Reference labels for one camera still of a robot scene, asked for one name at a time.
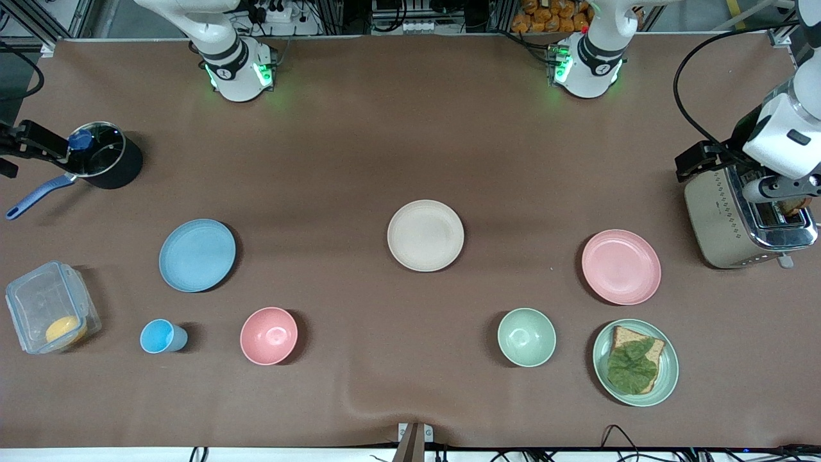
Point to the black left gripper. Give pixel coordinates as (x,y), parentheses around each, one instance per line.
(737,140)

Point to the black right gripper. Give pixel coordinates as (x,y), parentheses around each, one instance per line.
(6,142)

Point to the pink plate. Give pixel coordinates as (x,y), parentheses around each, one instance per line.
(621,267)

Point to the blue plate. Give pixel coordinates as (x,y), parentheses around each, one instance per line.
(197,255)

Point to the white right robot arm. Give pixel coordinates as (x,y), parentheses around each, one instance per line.
(234,61)

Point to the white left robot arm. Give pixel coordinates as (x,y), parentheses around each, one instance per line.
(593,64)

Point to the glass lid with blue knob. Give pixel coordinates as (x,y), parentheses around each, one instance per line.
(99,151)

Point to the silver toaster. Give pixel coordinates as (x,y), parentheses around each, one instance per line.
(725,224)

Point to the toast slice in toaster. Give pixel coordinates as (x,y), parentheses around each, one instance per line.
(795,206)

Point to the clear plastic container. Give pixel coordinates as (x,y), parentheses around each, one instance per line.
(45,301)

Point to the yellow food piece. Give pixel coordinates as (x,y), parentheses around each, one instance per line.
(66,330)

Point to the brown bread slice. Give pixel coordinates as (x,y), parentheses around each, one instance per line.
(654,350)

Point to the bag of orange buns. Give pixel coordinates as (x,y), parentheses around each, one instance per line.
(551,16)

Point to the green lettuce leaf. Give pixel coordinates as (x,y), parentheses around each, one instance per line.
(632,367)

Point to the green plate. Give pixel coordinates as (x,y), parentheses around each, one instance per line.
(667,378)

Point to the blue cup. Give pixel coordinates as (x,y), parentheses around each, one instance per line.
(160,336)

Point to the green bowl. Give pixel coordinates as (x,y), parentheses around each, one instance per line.
(526,337)

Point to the white power strip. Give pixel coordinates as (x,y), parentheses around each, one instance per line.
(272,11)

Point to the beige plate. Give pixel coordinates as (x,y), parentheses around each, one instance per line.
(425,235)

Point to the pink bowl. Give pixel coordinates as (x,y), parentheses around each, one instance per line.
(269,335)

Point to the brown table cover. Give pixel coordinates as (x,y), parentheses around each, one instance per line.
(385,141)

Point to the metal table clamp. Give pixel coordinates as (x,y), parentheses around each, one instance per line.
(415,439)

